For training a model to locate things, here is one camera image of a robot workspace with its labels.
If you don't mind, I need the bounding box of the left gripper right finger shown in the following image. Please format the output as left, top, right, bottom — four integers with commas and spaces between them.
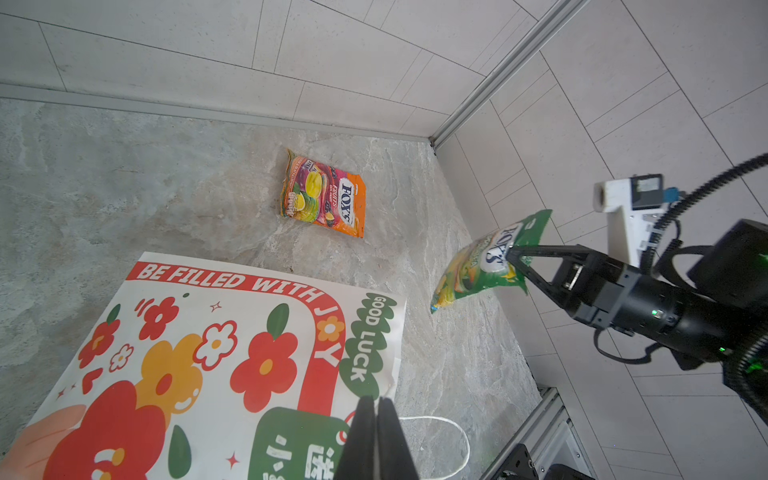
375, 397, 419, 480

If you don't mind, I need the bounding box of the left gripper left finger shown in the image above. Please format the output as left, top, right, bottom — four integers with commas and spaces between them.
334, 396, 377, 480

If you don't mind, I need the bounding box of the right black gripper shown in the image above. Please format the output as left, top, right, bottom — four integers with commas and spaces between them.
506, 245, 729, 363

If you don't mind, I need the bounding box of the green Fox's candy packet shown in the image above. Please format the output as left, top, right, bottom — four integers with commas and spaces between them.
430, 209, 552, 313

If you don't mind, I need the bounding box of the white floral paper bag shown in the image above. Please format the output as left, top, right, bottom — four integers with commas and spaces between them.
1, 252, 407, 479

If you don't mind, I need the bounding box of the orange Fox's candy packet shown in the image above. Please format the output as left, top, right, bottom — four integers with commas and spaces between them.
280, 149, 367, 238

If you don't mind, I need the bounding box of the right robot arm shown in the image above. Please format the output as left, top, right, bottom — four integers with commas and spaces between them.
506, 220, 767, 418

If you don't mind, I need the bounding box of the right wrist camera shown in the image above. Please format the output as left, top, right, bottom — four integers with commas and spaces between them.
593, 174, 687, 267

